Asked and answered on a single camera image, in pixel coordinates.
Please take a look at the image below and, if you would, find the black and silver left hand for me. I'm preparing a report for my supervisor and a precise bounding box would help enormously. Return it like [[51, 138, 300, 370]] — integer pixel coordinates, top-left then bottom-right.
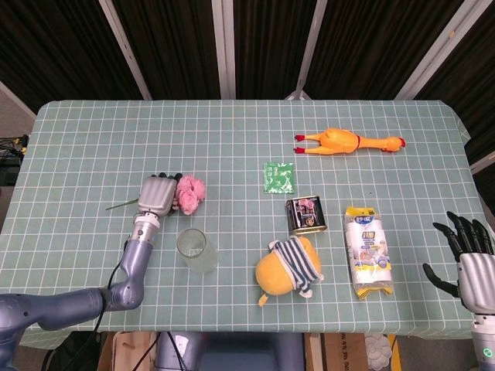
[[133, 172, 183, 217]]

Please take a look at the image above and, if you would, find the black and silver right hand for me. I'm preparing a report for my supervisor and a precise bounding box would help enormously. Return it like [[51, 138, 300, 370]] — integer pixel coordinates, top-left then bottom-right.
[[422, 211, 495, 315]]

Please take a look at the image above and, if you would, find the pink rose bouquet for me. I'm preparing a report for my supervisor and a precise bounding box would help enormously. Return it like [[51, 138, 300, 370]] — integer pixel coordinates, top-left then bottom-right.
[[105, 174, 207, 216]]

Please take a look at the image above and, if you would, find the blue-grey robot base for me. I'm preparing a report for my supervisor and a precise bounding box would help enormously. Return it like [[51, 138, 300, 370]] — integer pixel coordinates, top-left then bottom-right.
[[155, 331, 306, 371]]

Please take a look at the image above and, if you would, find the green grid-patterned table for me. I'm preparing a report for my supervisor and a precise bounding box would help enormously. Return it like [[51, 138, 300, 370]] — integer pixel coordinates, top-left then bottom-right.
[[0, 99, 495, 351]]

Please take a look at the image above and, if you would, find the clear glass cup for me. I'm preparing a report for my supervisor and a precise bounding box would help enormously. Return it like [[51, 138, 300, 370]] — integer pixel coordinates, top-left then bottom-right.
[[176, 227, 220, 275]]

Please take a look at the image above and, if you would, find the yellow pack of white rolls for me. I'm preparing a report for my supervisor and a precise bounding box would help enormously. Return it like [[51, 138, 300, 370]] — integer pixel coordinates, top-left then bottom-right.
[[343, 206, 394, 301]]

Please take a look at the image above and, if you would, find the green sachet packet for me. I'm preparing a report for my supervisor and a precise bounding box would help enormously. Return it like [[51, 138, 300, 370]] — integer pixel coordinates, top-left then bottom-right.
[[262, 161, 296, 194]]

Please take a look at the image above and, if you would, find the yellow plush toy striped shirt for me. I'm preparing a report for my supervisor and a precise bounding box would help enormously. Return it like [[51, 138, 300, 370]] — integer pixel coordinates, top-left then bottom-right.
[[254, 235, 324, 308]]

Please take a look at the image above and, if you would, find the black tin can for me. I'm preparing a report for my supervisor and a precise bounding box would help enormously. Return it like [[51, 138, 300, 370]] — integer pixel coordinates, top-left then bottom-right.
[[285, 196, 329, 236]]

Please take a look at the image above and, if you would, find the black pleated curtain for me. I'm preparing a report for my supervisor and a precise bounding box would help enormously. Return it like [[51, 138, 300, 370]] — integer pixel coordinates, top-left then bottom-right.
[[0, 0, 495, 212]]

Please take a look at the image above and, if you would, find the brown cardboard box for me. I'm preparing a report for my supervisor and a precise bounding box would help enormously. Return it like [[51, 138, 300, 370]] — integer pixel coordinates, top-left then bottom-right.
[[305, 332, 401, 371]]

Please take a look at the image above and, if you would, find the light wooden board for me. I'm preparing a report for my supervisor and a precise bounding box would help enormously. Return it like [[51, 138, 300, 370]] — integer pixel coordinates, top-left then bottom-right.
[[97, 331, 158, 371]]

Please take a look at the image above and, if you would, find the black bag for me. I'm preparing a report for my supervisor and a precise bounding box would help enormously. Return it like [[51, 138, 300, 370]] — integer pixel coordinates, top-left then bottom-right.
[[41, 331, 106, 371]]

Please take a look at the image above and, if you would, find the orange rubber chicken toy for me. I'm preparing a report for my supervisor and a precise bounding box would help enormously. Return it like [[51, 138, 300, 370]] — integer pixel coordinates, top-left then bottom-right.
[[292, 127, 407, 156]]

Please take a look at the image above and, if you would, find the white frame post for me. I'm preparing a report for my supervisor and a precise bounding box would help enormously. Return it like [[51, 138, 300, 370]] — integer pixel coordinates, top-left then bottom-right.
[[211, 0, 237, 100], [285, 0, 329, 102], [469, 149, 495, 175], [97, 0, 152, 101], [394, 0, 487, 101]]

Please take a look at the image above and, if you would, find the black power strip with cables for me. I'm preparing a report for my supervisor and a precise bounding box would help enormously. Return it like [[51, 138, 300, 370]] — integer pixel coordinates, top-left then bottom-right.
[[0, 133, 31, 187]]

